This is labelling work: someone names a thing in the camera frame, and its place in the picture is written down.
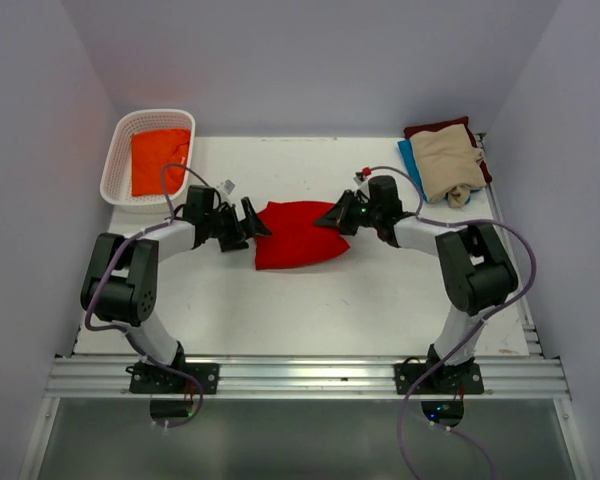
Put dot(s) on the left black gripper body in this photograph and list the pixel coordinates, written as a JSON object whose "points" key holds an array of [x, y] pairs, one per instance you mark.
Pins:
{"points": [[215, 220]]}

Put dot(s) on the beige folded t shirt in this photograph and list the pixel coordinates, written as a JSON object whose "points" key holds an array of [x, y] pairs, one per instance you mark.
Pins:
{"points": [[461, 172]]}

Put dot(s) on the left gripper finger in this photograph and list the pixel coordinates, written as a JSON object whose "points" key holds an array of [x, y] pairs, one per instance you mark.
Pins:
{"points": [[251, 225], [231, 236]]}

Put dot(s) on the blue folded t shirt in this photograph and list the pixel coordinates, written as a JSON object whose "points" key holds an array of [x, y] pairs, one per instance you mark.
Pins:
{"points": [[426, 174]]}

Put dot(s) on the red t shirt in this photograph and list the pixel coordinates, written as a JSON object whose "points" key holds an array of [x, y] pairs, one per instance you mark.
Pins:
{"points": [[296, 241]]}

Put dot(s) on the aluminium mounting rail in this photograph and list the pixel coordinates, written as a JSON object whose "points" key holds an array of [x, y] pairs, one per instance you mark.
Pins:
{"points": [[311, 377]]}

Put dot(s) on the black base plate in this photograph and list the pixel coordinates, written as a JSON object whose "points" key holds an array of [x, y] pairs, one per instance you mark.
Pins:
{"points": [[149, 379], [447, 380]]}

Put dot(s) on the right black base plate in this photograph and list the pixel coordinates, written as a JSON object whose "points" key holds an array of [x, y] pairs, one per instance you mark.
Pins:
{"points": [[447, 380]]}

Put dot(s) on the maroon folded t shirt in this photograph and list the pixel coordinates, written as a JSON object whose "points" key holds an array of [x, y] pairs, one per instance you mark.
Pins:
{"points": [[474, 139]]}

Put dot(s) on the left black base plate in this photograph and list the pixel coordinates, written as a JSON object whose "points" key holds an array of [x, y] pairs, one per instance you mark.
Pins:
{"points": [[149, 379]]}

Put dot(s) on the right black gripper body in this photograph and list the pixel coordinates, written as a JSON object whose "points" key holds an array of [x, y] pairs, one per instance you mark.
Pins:
{"points": [[367, 214]]}

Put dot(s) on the orange t shirt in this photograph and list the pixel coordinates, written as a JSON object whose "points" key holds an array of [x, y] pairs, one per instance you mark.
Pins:
{"points": [[151, 151]]}

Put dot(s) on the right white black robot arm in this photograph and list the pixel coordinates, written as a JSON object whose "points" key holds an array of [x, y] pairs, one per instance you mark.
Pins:
{"points": [[477, 273]]}

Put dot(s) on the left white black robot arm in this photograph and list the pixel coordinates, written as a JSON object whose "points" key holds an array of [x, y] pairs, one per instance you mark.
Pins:
{"points": [[120, 288]]}

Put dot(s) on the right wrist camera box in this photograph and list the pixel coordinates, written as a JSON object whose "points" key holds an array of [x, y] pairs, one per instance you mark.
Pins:
{"points": [[362, 177]]}

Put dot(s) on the white plastic basket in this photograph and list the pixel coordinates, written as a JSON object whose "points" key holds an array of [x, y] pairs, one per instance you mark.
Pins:
{"points": [[116, 179]]}

